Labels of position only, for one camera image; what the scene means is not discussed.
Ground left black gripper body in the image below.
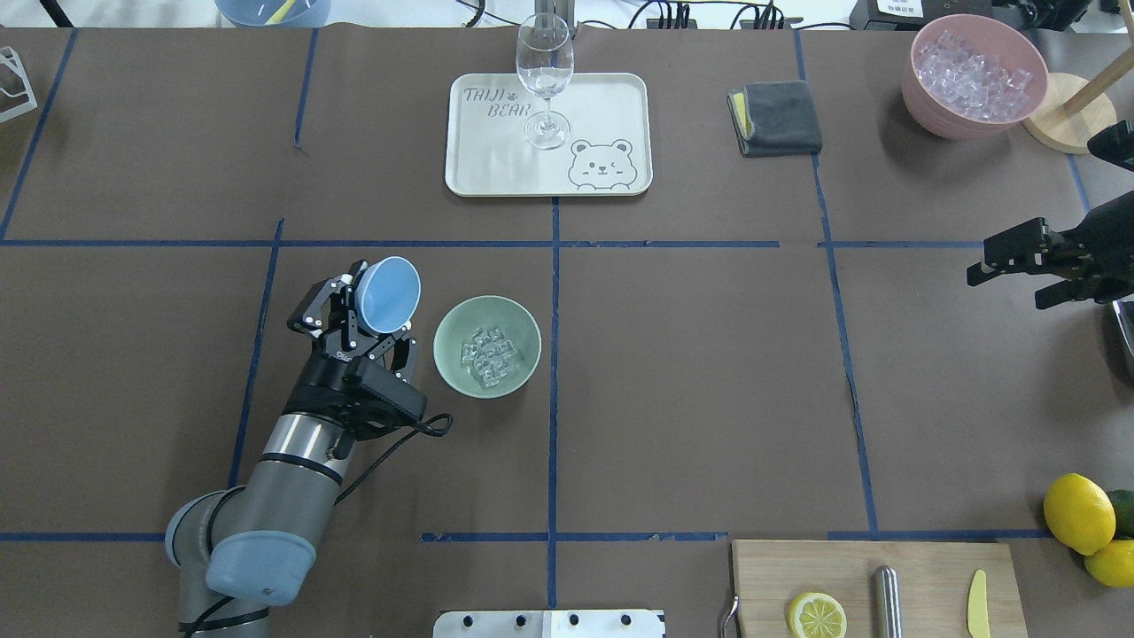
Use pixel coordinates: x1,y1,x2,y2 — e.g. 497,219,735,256
284,350,428,440

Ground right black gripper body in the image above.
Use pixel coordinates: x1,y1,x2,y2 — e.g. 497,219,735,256
1063,192,1133,301

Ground light blue plastic cup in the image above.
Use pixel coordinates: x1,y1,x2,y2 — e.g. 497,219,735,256
353,257,422,335

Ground green ceramic bowl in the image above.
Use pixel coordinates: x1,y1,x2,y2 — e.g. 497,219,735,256
432,295,542,400

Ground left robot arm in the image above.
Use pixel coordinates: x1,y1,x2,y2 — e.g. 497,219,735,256
166,257,452,637

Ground ice cubes in bowl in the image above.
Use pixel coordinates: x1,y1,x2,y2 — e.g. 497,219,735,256
462,326,519,389

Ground pink bowl with ice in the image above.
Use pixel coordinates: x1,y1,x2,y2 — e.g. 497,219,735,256
902,12,1049,141

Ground blue bowl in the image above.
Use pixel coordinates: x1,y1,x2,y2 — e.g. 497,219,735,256
214,1,335,28

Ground wooden stand with pole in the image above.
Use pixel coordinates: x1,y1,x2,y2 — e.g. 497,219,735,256
1023,48,1133,156

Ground yellow lemon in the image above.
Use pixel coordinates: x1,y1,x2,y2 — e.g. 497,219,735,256
1044,473,1116,556
1083,541,1134,588

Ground grey folded cloth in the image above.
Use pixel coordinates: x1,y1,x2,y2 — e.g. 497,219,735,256
726,80,823,158

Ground yellow plastic fork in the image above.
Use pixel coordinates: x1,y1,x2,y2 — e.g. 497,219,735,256
264,0,297,26

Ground cream bear tray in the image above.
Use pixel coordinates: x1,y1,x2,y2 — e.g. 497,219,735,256
445,73,655,197

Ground wooden cutting board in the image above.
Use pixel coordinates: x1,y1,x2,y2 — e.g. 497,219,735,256
733,541,1029,637

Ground clear wine glass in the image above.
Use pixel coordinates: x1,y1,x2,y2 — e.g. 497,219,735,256
516,12,575,151

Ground yellow plastic knife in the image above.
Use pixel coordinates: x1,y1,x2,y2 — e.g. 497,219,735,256
967,569,991,638

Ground half lemon slice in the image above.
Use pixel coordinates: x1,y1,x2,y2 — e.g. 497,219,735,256
786,592,848,638

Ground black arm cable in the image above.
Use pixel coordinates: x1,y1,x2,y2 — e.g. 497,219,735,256
181,412,454,633

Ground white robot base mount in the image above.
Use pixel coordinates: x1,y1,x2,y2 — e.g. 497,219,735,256
432,609,667,637

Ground white wire cup rack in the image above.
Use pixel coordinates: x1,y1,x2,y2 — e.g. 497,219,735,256
1,46,39,122

